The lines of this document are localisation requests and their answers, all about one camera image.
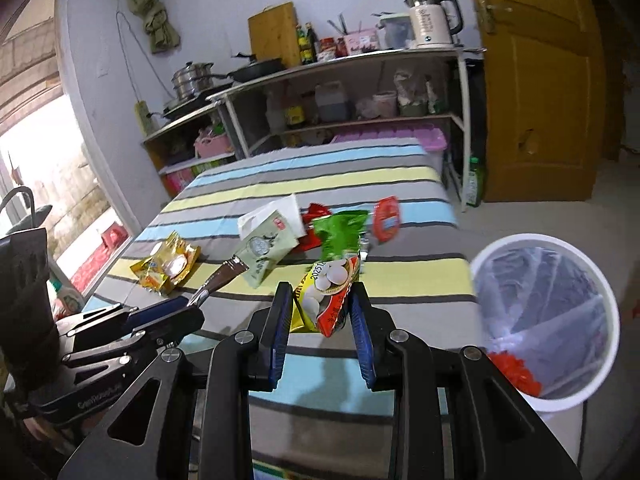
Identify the white metal shelf rack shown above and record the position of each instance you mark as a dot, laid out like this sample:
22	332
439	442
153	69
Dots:
350	62

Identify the red yellow snack packet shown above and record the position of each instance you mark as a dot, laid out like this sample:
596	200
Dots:
327	285

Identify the plain red snack packet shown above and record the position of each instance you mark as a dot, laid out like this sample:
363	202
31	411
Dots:
312	220

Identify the yellowed power strip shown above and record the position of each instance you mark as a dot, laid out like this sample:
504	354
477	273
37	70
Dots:
142	117

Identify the white electric kettle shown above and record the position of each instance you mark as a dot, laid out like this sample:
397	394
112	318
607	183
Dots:
430	22

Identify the pink utensil holder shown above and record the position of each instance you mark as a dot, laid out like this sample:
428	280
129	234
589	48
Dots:
360	42

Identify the green snack packet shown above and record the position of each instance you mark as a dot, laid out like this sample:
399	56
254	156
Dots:
340	235

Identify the white plastic tub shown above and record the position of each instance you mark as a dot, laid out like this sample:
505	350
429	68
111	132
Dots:
385	105

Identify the wooden cutting board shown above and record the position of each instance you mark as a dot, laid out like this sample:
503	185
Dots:
272	32

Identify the dark sauce bottle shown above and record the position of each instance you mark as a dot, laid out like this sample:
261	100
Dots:
301	47
312	45

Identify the black induction cooker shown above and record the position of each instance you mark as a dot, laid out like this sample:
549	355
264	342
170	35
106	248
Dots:
190	104

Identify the white green paper bag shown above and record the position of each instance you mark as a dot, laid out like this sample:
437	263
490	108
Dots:
267	240

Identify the pink lid storage box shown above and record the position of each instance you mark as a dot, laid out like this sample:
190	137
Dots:
400	132

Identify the small silver wrapper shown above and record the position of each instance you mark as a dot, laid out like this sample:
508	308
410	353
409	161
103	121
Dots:
364	250

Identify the clear box with pink contents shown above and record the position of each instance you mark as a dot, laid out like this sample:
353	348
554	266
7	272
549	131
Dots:
180	175

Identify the white plastic bottle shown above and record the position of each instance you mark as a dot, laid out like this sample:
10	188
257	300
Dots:
275	115

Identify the pink plastic basket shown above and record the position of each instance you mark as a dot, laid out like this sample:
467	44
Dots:
212	144

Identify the red jar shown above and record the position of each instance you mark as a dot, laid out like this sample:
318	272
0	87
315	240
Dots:
327	49

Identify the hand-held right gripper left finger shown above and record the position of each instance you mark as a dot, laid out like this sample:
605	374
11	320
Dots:
281	330

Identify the green plastic bottle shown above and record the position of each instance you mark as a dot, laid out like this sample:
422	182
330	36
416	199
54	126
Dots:
474	182

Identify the grey plastic jug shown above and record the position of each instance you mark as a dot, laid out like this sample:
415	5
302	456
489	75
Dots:
331	102

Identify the steel steamer pot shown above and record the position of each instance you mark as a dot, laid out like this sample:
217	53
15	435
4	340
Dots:
192	80

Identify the clear plastic food bag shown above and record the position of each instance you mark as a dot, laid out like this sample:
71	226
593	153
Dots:
412	92

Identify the yellow wooden door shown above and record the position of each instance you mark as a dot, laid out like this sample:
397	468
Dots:
540	85

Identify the red plastic stool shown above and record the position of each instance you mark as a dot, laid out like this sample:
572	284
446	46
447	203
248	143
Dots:
114	236

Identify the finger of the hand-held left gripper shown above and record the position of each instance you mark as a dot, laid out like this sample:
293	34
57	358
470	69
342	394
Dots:
175	322
155	307

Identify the striped bed sheet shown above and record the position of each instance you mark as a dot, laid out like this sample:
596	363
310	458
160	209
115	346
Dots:
310	170

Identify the black frying pan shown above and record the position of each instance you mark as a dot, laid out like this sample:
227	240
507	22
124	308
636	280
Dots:
257	70

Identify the clear plastic bin liner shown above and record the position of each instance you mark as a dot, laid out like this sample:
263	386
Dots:
540	300

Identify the brown shiny wrapper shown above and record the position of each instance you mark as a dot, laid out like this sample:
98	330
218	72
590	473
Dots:
222	275

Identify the small wooden shelf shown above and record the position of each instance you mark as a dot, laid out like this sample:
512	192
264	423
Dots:
175	125

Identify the knotted green curtain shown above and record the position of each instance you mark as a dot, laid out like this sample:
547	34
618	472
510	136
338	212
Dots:
157	20

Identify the red wrapper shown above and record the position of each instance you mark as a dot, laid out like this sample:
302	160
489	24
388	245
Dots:
515	372

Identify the red printed snack packet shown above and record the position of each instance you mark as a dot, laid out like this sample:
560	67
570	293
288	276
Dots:
387	220

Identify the clear plastic container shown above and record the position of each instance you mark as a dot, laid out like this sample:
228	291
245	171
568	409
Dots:
395	32

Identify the yellow label oil bottle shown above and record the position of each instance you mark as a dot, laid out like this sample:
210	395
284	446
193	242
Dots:
295	112

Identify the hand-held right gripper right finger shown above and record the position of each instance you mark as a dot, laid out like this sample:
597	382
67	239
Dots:
361	345

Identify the white round bin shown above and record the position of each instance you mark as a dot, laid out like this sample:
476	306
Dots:
607	340

